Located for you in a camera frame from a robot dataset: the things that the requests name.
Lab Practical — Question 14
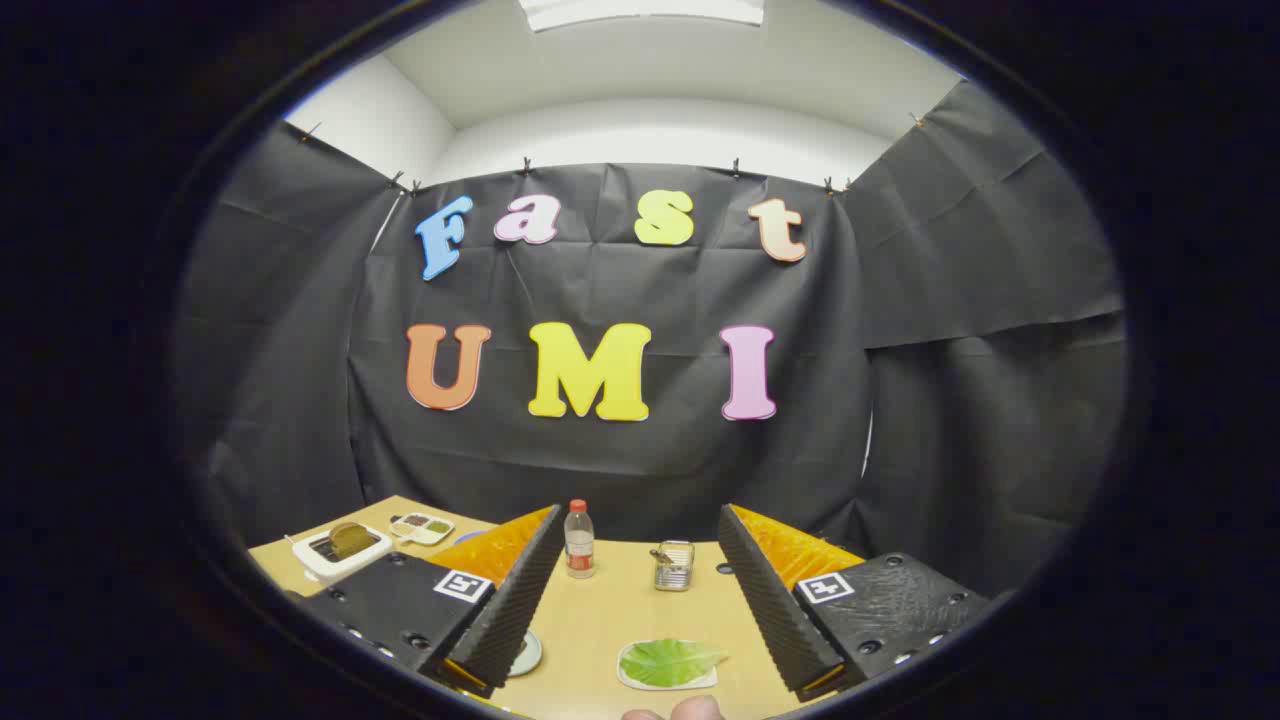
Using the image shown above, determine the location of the black backdrop cloth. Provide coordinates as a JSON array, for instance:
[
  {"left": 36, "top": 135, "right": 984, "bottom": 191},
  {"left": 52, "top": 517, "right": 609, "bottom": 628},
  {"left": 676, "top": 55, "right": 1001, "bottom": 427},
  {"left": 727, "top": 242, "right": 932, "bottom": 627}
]
[{"left": 170, "top": 80, "right": 1129, "bottom": 601}]

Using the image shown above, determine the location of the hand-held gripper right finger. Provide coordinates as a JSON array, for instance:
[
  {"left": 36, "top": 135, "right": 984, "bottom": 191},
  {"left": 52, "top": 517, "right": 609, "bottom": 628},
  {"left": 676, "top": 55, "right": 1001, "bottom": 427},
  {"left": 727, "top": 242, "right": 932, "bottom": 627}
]
[{"left": 717, "top": 503, "right": 991, "bottom": 701}]

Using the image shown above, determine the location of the white toaster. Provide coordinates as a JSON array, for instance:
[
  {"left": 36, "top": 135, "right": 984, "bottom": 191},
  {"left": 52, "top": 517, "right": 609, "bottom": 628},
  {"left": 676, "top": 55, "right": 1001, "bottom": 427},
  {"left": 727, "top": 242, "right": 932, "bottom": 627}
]
[{"left": 292, "top": 522, "right": 393, "bottom": 584}]

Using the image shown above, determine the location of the brown bread slice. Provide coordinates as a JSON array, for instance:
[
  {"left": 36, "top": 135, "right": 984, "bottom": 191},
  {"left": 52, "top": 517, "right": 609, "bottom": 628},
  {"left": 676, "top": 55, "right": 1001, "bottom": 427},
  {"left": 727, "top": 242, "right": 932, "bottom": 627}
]
[{"left": 328, "top": 522, "right": 379, "bottom": 559}]

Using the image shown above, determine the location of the white divided seasoning tray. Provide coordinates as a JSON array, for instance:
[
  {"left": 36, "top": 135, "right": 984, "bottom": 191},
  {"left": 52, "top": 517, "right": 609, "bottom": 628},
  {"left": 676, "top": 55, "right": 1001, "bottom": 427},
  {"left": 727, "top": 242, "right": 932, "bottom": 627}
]
[{"left": 390, "top": 512, "right": 456, "bottom": 546}]

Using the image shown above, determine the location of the clear red-capped water bottle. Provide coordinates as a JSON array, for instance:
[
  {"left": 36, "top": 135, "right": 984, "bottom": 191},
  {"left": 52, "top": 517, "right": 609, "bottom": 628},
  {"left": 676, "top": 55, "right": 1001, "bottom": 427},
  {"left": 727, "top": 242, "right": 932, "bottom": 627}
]
[{"left": 563, "top": 499, "right": 597, "bottom": 580}]

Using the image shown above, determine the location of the small white rectangular plate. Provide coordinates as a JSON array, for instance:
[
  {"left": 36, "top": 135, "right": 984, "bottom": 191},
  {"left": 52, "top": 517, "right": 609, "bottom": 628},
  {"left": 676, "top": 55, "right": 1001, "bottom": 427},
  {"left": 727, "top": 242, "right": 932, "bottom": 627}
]
[{"left": 616, "top": 640, "right": 721, "bottom": 692}]

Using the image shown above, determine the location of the metal wire basket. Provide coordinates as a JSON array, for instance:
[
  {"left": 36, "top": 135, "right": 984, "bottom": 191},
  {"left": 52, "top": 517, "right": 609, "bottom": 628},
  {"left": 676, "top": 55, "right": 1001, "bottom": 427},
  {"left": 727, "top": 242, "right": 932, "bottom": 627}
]
[{"left": 654, "top": 540, "right": 696, "bottom": 592}]

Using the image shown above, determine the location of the green lettuce leaf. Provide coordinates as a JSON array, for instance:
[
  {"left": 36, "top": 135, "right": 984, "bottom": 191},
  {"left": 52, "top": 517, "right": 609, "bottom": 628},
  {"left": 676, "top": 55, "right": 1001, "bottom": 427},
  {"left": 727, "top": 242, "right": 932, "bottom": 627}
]
[{"left": 620, "top": 640, "right": 729, "bottom": 688}]

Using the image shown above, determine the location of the ceiling light panel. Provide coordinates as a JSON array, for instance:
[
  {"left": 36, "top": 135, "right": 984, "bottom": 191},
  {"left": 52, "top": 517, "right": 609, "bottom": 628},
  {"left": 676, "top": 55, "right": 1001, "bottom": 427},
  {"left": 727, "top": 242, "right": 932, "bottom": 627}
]
[{"left": 518, "top": 0, "right": 766, "bottom": 33}]

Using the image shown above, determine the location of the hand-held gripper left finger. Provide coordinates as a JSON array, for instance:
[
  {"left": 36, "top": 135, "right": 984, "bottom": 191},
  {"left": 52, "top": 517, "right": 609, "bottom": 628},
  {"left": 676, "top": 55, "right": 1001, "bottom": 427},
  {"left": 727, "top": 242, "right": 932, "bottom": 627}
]
[{"left": 300, "top": 503, "right": 566, "bottom": 699}]

